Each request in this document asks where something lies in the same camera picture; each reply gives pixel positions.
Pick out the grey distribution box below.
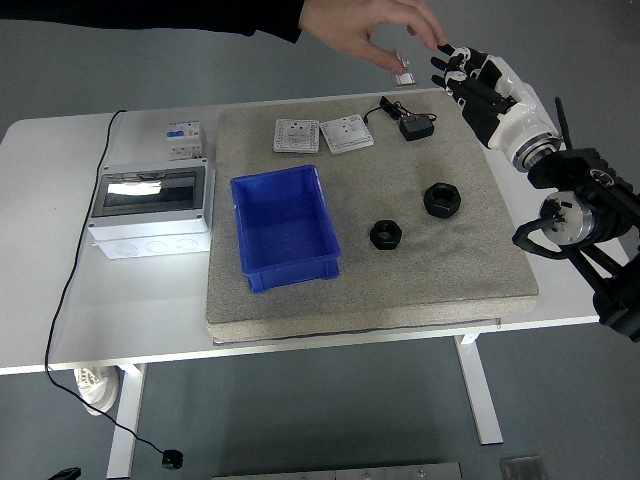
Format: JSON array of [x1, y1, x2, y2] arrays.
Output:
[[86, 158, 216, 261]]

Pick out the blue plastic box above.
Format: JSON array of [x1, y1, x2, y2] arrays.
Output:
[[229, 164, 343, 294]]

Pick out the black power adapter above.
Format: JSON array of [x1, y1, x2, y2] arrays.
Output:
[[398, 114, 435, 143]]

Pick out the grey-brown foam mat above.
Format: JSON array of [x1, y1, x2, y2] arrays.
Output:
[[204, 89, 541, 345]]

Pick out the black adapter cord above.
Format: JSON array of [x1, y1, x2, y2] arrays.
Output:
[[363, 95, 439, 126]]

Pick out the dark grey floor plate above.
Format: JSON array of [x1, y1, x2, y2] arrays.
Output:
[[499, 454, 545, 480]]

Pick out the white socket panel grid back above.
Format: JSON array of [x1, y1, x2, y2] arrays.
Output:
[[272, 118, 321, 154]]

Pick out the white table leg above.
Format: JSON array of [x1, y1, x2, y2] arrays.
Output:
[[453, 333, 505, 447], [106, 363, 148, 480]]

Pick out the long black power cable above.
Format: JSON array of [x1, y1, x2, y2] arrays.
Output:
[[43, 108, 185, 470]]

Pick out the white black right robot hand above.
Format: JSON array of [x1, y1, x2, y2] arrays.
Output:
[[429, 43, 560, 157]]

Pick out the person's white shoe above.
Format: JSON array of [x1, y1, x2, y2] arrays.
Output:
[[73, 365, 122, 417]]

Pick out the grey metal plate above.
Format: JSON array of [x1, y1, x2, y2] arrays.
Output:
[[210, 461, 464, 480]]

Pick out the white circuit breaker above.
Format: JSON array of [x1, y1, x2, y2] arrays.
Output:
[[163, 121, 208, 162]]

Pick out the large black hex nut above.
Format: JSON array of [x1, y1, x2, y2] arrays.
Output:
[[422, 182, 462, 219]]

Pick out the white wall socket panel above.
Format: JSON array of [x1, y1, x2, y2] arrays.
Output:
[[319, 113, 375, 156]]

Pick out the person's hand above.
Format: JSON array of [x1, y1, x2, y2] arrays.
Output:
[[298, 0, 449, 71]]

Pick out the small black hex nut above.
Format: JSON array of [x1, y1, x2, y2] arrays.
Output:
[[369, 219, 404, 251]]

